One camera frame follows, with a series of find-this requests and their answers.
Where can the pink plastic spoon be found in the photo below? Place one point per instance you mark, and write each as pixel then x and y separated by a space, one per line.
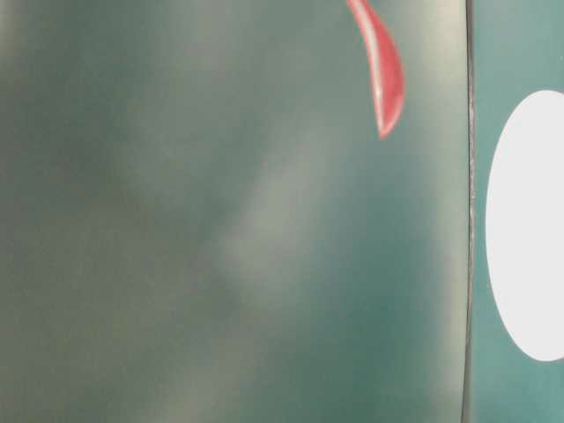
pixel 384 66

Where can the white round bowl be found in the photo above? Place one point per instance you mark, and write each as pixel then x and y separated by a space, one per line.
pixel 524 225

